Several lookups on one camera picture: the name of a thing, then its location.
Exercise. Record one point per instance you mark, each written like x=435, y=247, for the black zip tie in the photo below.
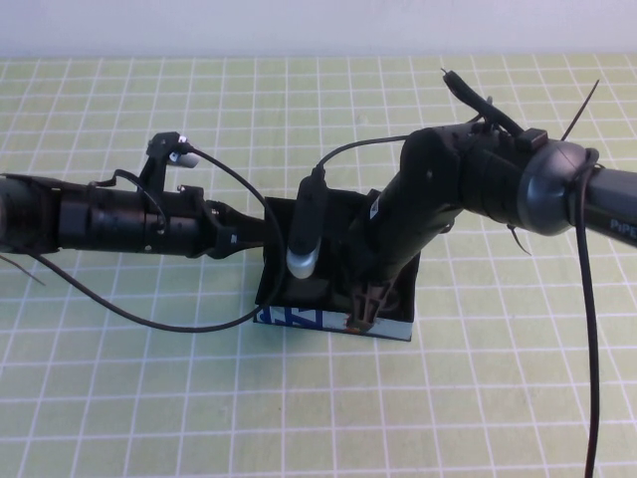
x=520, y=241
x=579, y=112
x=25, y=273

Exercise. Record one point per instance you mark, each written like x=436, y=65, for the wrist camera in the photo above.
x=164, y=142
x=306, y=224

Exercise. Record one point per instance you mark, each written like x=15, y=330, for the black glasses case printed side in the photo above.
x=398, y=328

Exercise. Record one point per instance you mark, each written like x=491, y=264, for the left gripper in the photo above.
x=124, y=224

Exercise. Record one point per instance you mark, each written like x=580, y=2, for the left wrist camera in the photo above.
x=164, y=142

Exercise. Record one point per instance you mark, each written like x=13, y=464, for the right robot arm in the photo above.
x=547, y=189

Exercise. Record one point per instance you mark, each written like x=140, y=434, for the green white-grid tablecloth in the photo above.
x=149, y=398

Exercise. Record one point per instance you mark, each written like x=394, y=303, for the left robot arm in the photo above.
x=25, y=214

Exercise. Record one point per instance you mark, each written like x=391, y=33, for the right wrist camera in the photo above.
x=306, y=224

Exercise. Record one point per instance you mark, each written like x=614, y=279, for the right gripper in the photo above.
x=393, y=234

